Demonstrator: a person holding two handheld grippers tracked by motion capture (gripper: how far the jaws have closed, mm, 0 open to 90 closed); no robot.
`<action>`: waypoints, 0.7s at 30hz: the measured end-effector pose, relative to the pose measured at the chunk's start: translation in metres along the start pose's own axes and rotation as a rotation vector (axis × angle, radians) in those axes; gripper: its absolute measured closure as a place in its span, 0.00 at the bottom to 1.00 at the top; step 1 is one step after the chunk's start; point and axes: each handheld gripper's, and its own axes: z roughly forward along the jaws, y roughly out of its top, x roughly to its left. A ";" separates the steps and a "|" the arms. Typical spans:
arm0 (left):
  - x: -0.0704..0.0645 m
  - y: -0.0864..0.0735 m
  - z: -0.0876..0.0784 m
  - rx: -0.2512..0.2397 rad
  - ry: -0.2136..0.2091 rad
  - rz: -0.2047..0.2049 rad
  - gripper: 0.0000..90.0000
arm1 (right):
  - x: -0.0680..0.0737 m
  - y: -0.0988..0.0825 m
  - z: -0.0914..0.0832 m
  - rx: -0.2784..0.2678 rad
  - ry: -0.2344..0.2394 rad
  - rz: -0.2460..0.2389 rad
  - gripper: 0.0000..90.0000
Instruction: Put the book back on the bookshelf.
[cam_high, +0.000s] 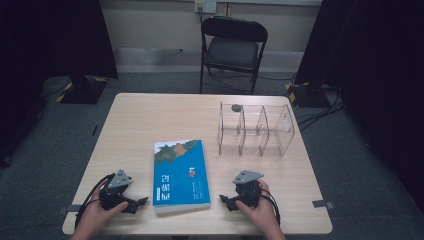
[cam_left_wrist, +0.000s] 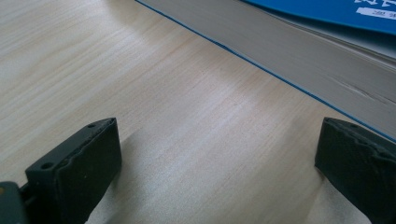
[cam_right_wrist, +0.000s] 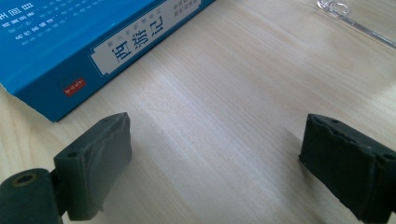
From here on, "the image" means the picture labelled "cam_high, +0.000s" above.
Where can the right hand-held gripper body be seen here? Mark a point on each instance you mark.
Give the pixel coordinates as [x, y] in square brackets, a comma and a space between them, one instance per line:
[248, 193]

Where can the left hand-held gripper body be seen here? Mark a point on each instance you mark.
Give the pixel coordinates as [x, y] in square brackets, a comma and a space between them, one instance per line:
[115, 193]

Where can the person's left hand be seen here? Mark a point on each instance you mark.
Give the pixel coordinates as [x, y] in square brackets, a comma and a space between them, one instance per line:
[95, 216]

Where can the black curtain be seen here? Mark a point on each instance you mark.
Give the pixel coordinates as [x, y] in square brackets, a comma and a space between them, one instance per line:
[373, 66]
[50, 50]

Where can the blue paperback book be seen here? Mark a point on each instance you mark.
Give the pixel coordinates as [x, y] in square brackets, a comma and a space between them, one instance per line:
[180, 173]

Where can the white wall socket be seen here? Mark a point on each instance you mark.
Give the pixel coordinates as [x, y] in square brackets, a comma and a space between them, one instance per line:
[205, 6]

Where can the person's right hand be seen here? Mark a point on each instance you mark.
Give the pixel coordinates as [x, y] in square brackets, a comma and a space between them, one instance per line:
[261, 215]

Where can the black folding chair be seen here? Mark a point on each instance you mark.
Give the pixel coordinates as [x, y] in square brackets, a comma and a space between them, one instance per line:
[233, 50]

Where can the clear acrylic book rack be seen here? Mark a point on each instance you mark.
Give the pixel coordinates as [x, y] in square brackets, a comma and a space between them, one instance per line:
[256, 133]

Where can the dark round sticker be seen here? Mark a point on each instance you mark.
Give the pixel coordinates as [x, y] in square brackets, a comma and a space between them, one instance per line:
[236, 107]

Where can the black stand base striped tape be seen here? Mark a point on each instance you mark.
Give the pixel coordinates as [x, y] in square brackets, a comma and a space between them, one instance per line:
[85, 91]
[306, 95]

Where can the grey tape strip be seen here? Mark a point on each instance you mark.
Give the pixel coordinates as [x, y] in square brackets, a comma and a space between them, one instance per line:
[71, 208]
[322, 204]

